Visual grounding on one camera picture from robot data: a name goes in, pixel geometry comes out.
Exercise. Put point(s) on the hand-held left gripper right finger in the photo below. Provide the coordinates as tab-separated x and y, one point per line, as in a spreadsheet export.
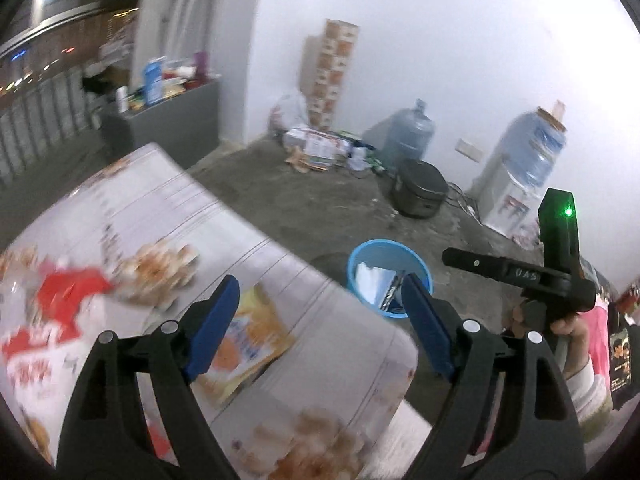
427	320

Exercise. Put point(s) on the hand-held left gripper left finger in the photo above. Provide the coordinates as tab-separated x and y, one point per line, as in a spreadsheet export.
212	325

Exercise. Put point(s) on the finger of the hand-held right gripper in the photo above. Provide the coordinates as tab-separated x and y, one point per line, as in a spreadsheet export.
480	262

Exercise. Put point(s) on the orange yellow snack packet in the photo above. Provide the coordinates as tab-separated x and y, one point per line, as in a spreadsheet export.
250	345

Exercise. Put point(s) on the white torn paper carton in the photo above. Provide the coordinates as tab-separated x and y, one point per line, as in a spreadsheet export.
369	280

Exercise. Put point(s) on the blue plastic wastebasket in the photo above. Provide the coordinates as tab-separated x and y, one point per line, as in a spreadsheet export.
360	265

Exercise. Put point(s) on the red snack wrapper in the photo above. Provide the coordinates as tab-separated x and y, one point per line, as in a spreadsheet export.
70	287

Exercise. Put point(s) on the red white snack bag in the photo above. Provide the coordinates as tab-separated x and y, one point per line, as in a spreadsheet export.
35	355

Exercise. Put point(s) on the person's right forearm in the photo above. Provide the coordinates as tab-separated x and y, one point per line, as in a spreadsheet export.
590	390

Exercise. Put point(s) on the person's right hand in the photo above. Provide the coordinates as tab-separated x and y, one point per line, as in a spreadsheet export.
575	340

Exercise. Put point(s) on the clear bag of snacks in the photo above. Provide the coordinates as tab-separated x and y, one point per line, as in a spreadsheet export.
527	237

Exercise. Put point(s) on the white water dispenser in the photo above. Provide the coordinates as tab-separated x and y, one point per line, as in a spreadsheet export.
500	195

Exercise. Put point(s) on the water jug on dispenser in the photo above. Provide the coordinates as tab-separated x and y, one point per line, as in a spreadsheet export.
535	150

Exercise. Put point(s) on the black rice cooker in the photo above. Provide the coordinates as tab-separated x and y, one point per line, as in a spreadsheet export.
417	190

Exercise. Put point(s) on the pink cloth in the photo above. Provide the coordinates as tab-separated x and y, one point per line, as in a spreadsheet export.
597	340

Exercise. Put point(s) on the white fluffy blanket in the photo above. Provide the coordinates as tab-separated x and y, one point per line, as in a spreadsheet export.
400	440

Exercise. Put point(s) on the black printed shirt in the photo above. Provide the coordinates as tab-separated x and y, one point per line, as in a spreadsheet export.
622	360

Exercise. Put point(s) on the empty water jug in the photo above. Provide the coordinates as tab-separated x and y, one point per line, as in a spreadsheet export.
407	135

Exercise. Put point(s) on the small white box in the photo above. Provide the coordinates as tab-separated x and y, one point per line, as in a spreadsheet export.
361	159

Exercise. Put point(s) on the grey cabinet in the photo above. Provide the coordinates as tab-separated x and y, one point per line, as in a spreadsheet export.
170	120

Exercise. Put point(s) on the white plastic bag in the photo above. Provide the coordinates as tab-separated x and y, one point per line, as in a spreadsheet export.
290	110

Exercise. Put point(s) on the tall patterned box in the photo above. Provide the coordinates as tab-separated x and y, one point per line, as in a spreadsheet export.
332	70

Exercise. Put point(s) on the small white bottle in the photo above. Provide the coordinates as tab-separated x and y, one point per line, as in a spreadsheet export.
122	100

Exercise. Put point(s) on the pile of small packets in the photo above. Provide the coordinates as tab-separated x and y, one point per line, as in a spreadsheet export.
177	82

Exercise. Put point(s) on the blue detergent bottle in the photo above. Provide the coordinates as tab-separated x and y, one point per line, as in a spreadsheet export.
154	85

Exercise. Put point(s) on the metal railing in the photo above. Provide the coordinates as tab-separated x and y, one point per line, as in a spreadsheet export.
40	110

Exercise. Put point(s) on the grey curtain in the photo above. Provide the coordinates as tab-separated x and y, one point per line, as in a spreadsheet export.
165	5

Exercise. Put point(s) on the wall socket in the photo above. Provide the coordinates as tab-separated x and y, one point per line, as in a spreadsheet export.
470	149

